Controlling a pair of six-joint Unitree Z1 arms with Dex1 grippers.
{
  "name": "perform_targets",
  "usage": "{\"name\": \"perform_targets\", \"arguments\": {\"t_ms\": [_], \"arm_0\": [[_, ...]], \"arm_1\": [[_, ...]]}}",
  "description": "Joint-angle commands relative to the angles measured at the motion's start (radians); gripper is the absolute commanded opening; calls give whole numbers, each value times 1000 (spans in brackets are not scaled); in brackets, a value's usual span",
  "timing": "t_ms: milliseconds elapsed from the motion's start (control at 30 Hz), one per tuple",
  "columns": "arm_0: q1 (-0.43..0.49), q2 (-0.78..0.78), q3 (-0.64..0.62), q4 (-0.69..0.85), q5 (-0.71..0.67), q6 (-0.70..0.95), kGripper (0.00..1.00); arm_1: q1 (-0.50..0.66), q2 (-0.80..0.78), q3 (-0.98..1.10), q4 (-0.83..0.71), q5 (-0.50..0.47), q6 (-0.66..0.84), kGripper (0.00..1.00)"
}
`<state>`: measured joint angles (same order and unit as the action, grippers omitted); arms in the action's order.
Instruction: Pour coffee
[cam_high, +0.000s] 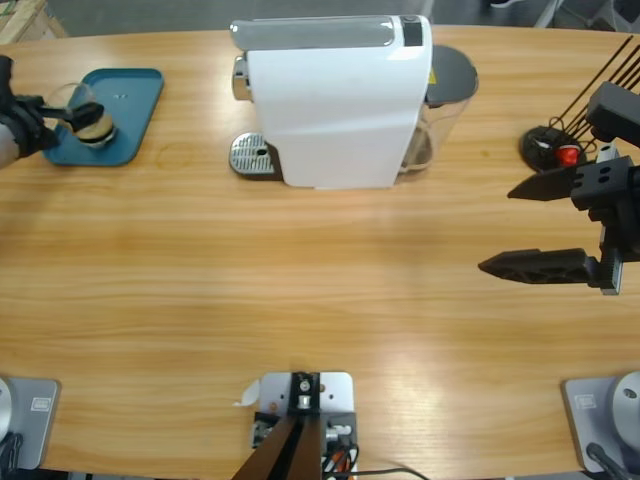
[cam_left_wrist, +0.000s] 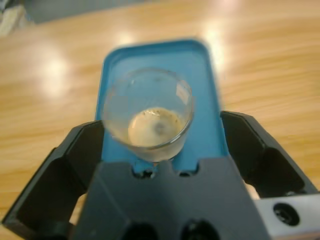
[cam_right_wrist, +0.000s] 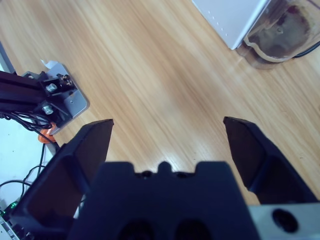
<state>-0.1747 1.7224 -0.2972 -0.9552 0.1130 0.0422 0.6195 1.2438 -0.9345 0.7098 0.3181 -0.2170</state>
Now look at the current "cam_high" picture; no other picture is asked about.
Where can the wooden crate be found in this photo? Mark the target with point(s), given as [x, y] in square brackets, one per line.
[25, 20]

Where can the teal plastic tray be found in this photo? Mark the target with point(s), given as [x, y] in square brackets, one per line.
[135, 110]

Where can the arm grey base plate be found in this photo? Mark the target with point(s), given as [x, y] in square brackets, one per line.
[35, 415]
[600, 415]

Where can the white mounting block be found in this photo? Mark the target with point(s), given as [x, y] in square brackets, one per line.
[335, 395]

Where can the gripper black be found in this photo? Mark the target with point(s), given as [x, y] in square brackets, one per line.
[617, 240]
[25, 125]

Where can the red coffee capsule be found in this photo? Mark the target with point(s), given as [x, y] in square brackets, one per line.
[567, 156]

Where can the dark camera post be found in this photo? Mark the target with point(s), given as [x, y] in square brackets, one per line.
[295, 450]

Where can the white metal frame leg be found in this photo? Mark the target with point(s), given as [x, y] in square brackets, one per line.
[546, 15]

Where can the clear water tank dark lid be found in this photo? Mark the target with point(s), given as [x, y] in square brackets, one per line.
[450, 75]

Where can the white tape tag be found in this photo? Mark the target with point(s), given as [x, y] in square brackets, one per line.
[249, 395]

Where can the clear glass cup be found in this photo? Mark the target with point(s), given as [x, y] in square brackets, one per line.
[97, 135]

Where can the white capsule coffee machine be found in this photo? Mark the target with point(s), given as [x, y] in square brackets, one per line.
[340, 115]

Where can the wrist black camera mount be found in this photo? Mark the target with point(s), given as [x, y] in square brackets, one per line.
[5, 75]
[615, 112]

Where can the dark chair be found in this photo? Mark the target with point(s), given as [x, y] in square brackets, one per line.
[627, 15]

